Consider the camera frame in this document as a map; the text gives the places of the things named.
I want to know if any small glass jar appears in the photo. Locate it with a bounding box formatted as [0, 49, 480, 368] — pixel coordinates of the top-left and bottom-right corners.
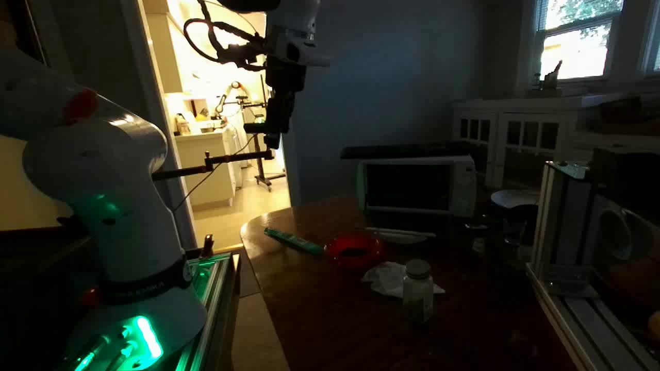
[399, 258, 437, 326]

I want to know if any white cabinet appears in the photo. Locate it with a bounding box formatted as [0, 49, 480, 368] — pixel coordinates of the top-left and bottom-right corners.
[451, 95, 607, 191]

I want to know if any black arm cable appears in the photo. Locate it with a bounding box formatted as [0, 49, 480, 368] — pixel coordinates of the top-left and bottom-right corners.
[180, 0, 270, 71]

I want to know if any aluminium robot base mount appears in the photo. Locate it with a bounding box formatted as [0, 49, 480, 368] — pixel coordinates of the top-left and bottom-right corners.
[60, 250, 242, 371]

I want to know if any white round appliance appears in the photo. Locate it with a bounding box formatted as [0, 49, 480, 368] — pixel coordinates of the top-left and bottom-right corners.
[594, 193, 660, 268]

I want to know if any black camera stand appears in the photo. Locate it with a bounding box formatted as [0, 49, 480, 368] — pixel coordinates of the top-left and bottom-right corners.
[150, 133, 275, 190]

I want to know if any white framed window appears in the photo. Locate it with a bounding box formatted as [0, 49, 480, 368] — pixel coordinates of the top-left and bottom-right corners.
[532, 0, 628, 85]

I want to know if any red bowl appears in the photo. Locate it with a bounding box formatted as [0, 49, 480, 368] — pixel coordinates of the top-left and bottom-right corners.
[323, 230, 387, 273]

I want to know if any white kitchen counter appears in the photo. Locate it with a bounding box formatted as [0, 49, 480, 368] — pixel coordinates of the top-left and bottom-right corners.
[171, 126, 238, 213]

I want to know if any white toaster oven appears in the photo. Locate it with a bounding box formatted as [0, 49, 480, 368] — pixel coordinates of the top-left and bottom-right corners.
[354, 154, 480, 248]

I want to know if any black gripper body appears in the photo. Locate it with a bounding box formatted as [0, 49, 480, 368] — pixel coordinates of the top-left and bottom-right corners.
[264, 53, 308, 136]

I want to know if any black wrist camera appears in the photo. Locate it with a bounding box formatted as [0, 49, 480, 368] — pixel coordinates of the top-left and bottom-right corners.
[224, 37, 272, 73]

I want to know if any white round stool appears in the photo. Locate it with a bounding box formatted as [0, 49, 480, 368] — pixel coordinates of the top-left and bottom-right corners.
[488, 187, 542, 263]

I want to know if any aluminium profile frame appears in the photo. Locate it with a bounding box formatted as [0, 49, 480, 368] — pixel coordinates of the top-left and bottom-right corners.
[526, 159, 660, 371]

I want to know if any white crumpled tissue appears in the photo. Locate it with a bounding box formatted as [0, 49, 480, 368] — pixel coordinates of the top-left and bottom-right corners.
[360, 260, 447, 301]

